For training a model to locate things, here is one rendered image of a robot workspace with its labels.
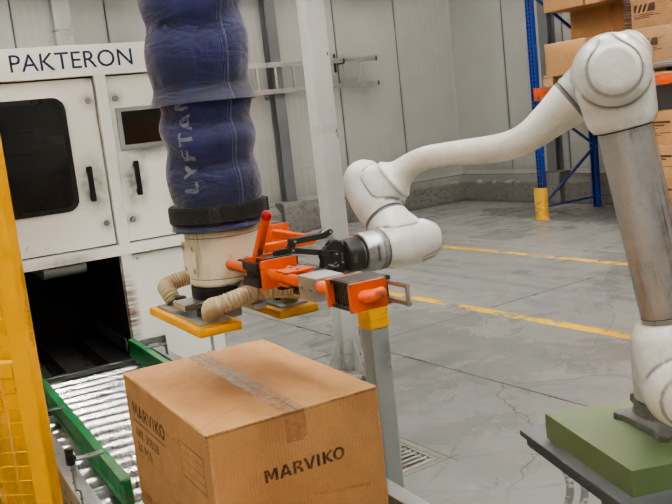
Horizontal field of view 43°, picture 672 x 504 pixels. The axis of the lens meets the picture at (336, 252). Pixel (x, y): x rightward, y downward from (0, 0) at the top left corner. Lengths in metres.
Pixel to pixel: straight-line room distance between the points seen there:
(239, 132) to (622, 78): 0.81
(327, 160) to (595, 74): 3.41
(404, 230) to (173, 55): 0.62
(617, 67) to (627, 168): 0.19
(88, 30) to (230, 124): 9.02
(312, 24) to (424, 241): 3.14
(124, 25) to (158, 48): 9.14
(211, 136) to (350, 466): 0.77
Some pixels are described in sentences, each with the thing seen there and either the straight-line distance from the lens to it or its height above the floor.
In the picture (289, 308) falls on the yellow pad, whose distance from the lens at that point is 1.90.
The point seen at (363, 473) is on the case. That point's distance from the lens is 1.92.
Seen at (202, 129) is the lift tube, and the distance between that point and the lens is 1.87.
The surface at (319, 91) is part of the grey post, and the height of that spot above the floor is 1.68.
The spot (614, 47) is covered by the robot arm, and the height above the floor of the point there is 1.60.
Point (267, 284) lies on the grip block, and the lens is 1.72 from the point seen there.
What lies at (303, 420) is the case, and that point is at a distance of 1.81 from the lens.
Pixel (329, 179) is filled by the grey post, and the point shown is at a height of 1.19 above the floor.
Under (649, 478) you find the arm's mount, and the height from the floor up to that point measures 0.78.
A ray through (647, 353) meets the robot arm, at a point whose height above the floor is 1.04.
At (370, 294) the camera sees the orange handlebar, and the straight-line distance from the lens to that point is 1.41.
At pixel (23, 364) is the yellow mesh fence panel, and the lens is 2.31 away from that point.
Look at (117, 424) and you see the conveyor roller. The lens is 3.18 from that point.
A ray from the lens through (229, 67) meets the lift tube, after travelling 1.89.
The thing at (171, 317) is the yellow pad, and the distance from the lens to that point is 1.98.
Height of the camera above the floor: 1.54
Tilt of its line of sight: 9 degrees down
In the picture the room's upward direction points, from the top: 6 degrees counter-clockwise
